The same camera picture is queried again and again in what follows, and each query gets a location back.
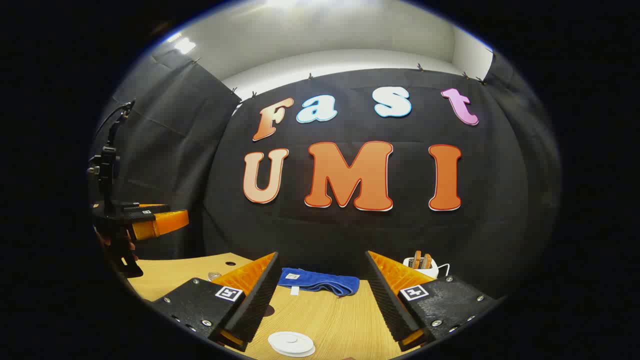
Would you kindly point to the white toaster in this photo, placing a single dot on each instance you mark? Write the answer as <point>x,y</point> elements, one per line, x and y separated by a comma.
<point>425,271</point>

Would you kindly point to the ceiling light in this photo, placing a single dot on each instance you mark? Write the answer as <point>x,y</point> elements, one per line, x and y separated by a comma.
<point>185,45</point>

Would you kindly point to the toasted bread slice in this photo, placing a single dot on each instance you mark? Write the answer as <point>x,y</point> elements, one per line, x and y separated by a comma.
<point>417,260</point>
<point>427,261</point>

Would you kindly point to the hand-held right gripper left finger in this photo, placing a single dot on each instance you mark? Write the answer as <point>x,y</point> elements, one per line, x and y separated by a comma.
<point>255,305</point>

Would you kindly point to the white teacup lid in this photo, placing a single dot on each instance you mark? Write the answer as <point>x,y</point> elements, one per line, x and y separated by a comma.
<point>290,341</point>

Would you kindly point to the blue towel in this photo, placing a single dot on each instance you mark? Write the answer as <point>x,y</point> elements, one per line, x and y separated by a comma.
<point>320,281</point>

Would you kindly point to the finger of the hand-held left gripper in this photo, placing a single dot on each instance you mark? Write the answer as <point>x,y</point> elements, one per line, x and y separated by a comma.
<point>165,222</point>
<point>152,206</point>

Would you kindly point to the black backdrop cloth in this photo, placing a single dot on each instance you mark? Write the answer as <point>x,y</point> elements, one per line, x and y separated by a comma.
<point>360,235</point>

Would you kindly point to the round black coaster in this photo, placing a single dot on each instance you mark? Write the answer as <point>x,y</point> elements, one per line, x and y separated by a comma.
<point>270,310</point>

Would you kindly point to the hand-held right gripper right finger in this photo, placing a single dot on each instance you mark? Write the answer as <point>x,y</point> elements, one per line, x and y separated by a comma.
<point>390,305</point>

